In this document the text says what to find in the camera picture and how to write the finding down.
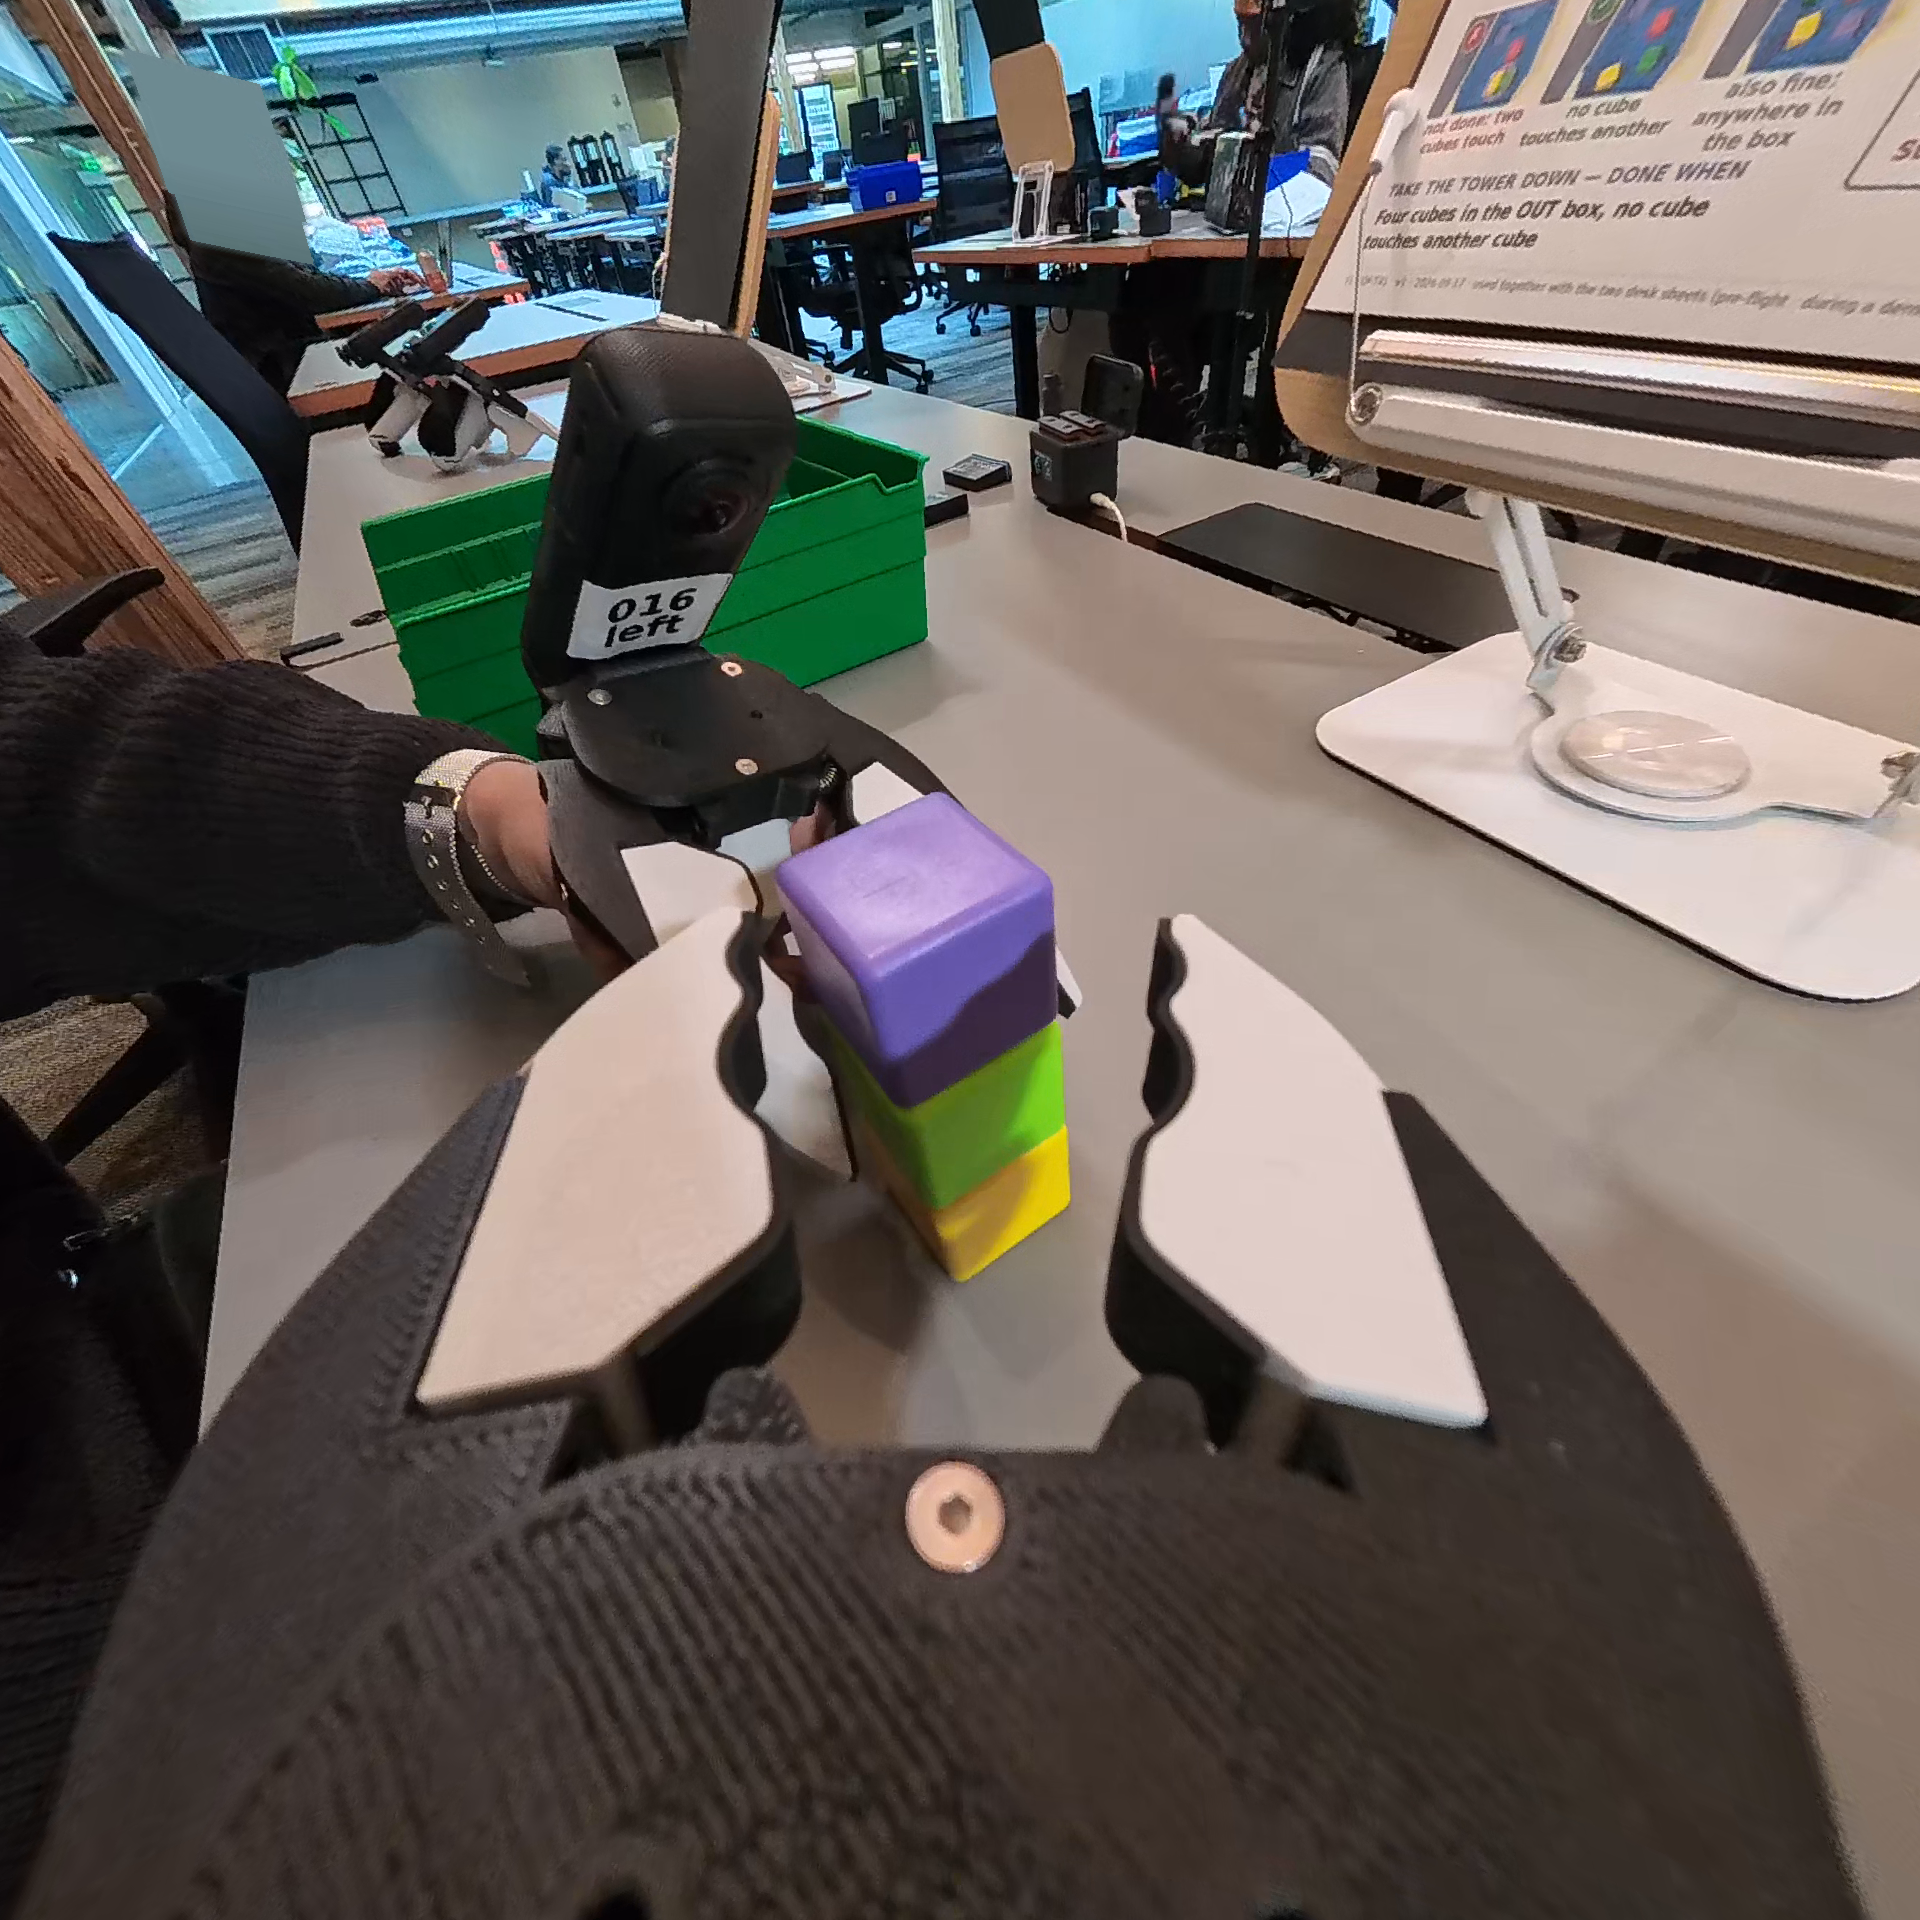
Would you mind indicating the purple cube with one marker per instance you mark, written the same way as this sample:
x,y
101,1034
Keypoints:
x,y
917,930

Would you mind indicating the small black box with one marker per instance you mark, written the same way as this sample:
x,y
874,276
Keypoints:
x,y
977,471

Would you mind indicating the black charger box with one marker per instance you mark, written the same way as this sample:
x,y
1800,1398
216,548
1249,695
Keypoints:
x,y
1069,466

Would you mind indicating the black office chair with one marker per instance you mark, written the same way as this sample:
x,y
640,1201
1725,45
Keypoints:
x,y
179,359
77,606

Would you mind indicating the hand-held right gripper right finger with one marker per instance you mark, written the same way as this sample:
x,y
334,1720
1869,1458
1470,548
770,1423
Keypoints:
x,y
1305,1215

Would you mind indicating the person's dark clothed body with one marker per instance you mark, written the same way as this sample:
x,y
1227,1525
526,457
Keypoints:
x,y
77,1426

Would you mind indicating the yellow cube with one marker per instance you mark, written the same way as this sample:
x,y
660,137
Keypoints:
x,y
998,1208

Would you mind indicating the wood edged grey table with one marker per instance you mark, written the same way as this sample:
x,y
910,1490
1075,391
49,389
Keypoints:
x,y
324,377

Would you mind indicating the wooden top office table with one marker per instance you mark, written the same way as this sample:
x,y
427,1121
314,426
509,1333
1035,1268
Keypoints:
x,y
1048,248

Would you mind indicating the document stand with white base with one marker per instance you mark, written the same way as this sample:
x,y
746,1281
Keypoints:
x,y
1725,899
719,150

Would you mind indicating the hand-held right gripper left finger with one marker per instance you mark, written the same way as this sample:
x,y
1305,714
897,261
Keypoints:
x,y
616,1198

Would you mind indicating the idle hand-held gripper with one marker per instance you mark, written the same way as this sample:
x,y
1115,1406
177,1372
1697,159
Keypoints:
x,y
435,391

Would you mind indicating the blue storage bin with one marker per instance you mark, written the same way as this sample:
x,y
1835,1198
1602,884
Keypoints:
x,y
886,187

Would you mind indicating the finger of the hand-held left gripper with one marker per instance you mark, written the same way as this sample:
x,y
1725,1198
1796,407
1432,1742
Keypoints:
x,y
682,888
886,796

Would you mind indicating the green plastic bin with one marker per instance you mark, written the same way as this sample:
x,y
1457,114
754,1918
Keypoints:
x,y
841,572

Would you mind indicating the printed instruction sheet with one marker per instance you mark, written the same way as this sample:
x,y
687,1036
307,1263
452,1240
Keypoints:
x,y
1651,196

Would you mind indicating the person's left hand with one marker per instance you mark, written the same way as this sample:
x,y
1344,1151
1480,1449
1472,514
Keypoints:
x,y
509,842

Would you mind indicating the lime green cube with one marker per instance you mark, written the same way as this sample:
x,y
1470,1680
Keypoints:
x,y
974,1118

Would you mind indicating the black desk mat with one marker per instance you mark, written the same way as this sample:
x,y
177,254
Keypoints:
x,y
1335,572

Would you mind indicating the person's left forearm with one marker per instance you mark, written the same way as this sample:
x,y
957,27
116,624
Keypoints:
x,y
227,812

